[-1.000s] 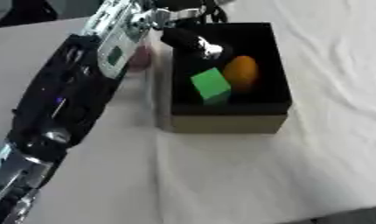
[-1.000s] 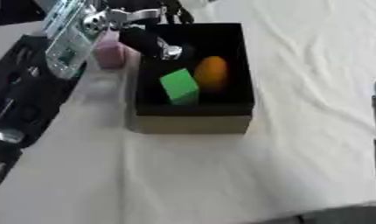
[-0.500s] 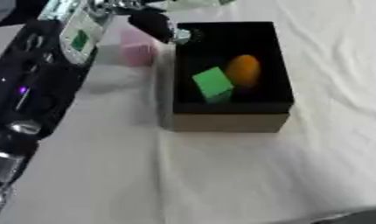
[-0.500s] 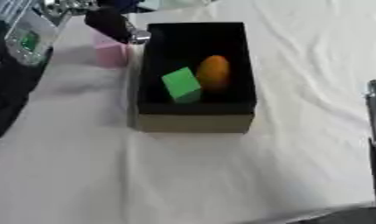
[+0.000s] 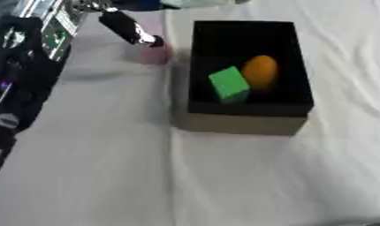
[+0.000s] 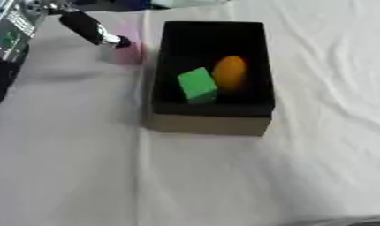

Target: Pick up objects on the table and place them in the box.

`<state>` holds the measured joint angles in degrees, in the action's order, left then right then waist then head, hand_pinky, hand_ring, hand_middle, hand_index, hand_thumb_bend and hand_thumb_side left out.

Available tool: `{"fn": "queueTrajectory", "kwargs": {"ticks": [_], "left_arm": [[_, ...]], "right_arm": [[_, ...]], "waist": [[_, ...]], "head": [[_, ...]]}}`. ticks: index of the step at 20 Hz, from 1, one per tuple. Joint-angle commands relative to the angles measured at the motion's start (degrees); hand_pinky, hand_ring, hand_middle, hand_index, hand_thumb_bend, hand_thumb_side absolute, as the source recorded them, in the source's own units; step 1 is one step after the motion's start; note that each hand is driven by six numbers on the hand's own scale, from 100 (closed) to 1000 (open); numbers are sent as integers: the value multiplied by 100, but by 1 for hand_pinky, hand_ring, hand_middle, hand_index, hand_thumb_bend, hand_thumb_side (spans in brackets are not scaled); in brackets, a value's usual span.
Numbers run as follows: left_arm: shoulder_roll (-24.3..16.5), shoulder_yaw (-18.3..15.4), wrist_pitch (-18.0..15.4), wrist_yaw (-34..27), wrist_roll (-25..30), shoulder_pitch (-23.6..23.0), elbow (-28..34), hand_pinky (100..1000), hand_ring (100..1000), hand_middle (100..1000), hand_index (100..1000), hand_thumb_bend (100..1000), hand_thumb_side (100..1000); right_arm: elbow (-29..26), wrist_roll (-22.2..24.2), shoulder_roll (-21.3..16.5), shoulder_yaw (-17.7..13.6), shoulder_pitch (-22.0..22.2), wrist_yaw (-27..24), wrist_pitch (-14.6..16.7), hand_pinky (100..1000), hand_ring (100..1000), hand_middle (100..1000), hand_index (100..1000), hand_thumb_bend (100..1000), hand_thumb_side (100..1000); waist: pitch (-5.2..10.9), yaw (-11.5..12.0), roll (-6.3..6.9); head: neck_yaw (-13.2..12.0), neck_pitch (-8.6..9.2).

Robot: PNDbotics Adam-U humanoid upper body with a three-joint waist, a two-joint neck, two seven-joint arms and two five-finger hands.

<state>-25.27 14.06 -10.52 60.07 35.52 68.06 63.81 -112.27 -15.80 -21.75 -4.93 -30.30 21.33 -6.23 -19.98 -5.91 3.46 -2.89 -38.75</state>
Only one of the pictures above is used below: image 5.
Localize pink block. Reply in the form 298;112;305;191
134;22;173;65

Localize cardboard box with black inside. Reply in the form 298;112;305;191
170;19;317;137

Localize green block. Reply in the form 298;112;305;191
207;65;252;104

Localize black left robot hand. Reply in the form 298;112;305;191
97;9;167;49

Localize orange toy fruit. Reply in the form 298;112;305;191
240;54;280;92

